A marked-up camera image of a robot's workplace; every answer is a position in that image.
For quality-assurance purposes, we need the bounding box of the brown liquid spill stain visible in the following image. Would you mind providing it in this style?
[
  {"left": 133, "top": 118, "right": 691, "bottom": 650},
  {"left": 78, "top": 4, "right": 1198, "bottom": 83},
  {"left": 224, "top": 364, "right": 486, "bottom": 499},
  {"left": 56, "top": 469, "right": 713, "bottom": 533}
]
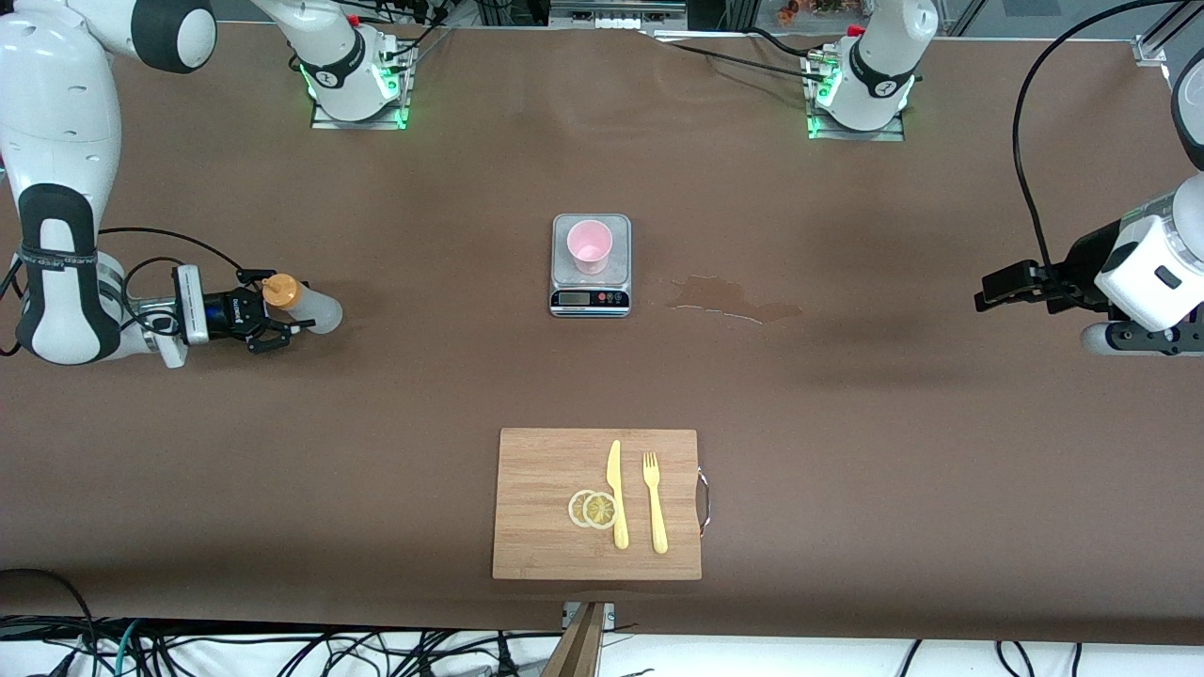
[{"left": 658, "top": 275, "right": 805, "bottom": 326}]

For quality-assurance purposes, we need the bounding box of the black base cable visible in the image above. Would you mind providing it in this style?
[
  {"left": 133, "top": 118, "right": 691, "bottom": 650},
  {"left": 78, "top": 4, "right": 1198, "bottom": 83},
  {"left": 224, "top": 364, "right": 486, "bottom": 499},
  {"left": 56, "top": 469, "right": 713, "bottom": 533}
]
[
  {"left": 649, "top": 28, "right": 833, "bottom": 84},
  {"left": 381, "top": 0, "right": 457, "bottom": 71}
]

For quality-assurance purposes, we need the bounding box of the translucent sauce bottle orange cap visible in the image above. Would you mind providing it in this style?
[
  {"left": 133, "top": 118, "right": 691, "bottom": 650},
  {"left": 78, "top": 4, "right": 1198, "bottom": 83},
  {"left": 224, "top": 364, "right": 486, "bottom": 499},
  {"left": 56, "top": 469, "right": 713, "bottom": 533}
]
[{"left": 261, "top": 274, "right": 343, "bottom": 336}]

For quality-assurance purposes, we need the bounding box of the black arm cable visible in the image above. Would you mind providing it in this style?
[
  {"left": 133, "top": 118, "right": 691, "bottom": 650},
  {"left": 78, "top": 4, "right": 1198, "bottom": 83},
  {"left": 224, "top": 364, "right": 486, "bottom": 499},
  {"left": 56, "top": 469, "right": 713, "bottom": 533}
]
[
  {"left": 1012, "top": 0, "right": 1181, "bottom": 283},
  {"left": 0, "top": 228, "right": 250, "bottom": 358}
]

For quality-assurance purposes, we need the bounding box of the black left base cable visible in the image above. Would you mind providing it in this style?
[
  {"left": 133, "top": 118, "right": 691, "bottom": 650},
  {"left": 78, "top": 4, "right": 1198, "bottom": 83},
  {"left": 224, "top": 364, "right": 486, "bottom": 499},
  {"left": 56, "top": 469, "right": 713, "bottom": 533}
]
[{"left": 649, "top": 28, "right": 833, "bottom": 84}]

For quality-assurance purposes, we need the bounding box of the white power strip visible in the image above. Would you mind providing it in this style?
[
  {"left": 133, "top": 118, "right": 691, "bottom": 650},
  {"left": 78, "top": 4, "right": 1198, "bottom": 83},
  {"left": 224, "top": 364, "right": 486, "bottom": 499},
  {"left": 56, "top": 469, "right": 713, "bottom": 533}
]
[{"left": 550, "top": 0, "right": 688, "bottom": 31}]

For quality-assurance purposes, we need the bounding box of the silver digital kitchen scale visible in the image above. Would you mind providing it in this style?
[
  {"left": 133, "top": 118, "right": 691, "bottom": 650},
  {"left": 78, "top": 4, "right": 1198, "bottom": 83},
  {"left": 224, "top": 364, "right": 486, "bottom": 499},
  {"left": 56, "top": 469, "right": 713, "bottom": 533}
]
[{"left": 549, "top": 213, "right": 632, "bottom": 319}]

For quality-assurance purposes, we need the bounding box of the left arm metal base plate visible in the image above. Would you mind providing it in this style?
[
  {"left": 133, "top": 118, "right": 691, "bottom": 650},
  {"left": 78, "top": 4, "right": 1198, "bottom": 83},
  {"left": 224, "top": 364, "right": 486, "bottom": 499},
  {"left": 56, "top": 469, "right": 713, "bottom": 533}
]
[{"left": 807, "top": 47, "right": 906, "bottom": 142}]

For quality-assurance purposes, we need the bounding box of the wooden cutting board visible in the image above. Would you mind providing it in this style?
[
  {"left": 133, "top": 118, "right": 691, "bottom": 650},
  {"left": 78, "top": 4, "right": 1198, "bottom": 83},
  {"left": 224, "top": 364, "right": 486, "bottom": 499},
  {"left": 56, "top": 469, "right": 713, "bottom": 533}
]
[{"left": 492, "top": 428, "right": 712, "bottom": 581}]

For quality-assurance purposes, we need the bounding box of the pink plastic cup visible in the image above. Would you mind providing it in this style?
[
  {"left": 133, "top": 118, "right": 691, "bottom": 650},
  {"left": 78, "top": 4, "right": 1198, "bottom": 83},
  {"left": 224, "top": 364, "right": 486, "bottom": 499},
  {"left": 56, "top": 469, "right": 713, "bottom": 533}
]
[{"left": 566, "top": 219, "right": 614, "bottom": 276}]

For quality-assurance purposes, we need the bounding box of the black right base cable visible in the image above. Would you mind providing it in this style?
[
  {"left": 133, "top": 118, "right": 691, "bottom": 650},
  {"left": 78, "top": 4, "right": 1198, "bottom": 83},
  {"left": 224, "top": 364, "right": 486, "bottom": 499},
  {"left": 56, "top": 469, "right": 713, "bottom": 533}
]
[{"left": 381, "top": 0, "right": 457, "bottom": 71}]

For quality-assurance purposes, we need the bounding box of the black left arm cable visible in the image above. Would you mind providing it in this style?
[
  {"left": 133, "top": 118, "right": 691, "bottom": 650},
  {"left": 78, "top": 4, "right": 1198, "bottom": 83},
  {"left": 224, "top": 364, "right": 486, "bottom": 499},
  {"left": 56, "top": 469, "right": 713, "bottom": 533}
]
[{"left": 1012, "top": 0, "right": 1181, "bottom": 283}]

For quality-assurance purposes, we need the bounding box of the black looped floor cable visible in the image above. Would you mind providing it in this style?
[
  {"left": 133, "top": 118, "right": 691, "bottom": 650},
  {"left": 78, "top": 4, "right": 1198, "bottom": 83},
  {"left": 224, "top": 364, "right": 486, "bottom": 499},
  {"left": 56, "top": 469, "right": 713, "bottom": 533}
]
[{"left": 0, "top": 568, "right": 95, "bottom": 677}]

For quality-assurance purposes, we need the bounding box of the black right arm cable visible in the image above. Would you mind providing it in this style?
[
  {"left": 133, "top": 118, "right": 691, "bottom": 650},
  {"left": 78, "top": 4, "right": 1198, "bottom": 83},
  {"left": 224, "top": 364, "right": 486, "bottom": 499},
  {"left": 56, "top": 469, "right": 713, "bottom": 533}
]
[{"left": 0, "top": 228, "right": 250, "bottom": 358}]

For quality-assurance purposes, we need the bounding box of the brown table cover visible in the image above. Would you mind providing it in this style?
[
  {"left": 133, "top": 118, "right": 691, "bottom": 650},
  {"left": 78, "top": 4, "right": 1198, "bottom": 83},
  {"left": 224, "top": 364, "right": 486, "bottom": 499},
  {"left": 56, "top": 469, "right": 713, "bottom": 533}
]
[{"left": 0, "top": 17, "right": 1204, "bottom": 650}]

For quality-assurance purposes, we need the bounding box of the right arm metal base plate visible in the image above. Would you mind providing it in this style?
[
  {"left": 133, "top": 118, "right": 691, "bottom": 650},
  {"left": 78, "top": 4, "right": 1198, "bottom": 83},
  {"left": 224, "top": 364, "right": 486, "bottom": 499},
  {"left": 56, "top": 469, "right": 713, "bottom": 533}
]
[{"left": 310, "top": 42, "right": 411, "bottom": 131}]

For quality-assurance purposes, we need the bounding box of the yellow plastic knife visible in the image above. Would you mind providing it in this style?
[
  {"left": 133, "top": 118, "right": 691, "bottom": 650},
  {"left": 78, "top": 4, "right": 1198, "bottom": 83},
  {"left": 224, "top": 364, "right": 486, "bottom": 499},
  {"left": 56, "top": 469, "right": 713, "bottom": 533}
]
[{"left": 607, "top": 439, "right": 630, "bottom": 551}]

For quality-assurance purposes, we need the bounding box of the aluminium frame profile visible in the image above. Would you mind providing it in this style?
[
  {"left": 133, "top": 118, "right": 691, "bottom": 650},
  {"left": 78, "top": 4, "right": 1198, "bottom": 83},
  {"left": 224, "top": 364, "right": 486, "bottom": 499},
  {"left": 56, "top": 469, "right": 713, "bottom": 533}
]
[{"left": 1133, "top": 0, "right": 1204, "bottom": 67}]

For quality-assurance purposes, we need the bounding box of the teal floor cable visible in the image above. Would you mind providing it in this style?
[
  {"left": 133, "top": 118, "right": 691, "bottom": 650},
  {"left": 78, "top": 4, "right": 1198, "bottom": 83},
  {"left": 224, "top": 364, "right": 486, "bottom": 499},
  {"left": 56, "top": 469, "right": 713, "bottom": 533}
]
[{"left": 111, "top": 619, "right": 144, "bottom": 677}]

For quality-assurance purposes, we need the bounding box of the yellow plastic fork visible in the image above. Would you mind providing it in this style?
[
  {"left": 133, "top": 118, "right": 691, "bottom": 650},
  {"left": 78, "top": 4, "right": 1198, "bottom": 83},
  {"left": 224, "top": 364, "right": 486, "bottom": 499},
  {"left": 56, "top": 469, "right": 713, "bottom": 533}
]
[{"left": 642, "top": 451, "right": 669, "bottom": 555}]

